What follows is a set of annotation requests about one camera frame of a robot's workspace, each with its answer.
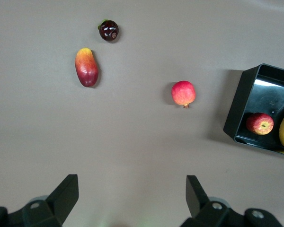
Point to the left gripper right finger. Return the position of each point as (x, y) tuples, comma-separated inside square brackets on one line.
[(196, 198)]

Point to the dark purple mangosteen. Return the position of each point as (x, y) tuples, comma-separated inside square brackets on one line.
[(109, 32)]

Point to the red yellow mango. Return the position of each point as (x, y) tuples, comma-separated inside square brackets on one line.
[(86, 68)]

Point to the red pomegranate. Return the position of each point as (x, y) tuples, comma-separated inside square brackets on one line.
[(183, 93)]

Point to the black plastic box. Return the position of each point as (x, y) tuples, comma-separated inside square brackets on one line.
[(236, 101)]

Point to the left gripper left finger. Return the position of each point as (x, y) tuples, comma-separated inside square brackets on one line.
[(61, 196)]

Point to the brown table cover mat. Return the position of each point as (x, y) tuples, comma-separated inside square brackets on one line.
[(142, 142)]

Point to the red yellow apple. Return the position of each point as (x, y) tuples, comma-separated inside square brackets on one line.
[(259, 124)]

